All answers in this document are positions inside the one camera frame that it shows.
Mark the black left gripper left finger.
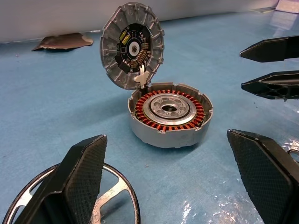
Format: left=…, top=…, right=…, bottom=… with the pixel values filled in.
left=14, top=134, right=108, bottom=224

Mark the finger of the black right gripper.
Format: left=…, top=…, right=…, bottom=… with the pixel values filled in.
left=239, top=35, right=299, bottom=63
left=241, top=70, right=299, bottom=101

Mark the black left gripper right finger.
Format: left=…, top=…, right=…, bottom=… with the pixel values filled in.
left=226, top=129, right=299, bottom=224

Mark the metal ring with spokes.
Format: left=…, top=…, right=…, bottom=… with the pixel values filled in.
left=1, top=162, right=141, bottom=224

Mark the grey motor housing copper stator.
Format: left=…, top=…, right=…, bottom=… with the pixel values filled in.
left=128, top=82, right=214, bottom=149

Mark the grey motor lid circuit board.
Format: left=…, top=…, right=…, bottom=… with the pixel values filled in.
left=100, top=1, right=165, bottom=91

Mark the brown crumpled foil scrap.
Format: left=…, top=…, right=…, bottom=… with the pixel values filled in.
left=31, top=32, right=93, bottom=51

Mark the white plastic wire clip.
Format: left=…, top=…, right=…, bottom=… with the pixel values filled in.
left=134, top=70, right=150, bottom=91

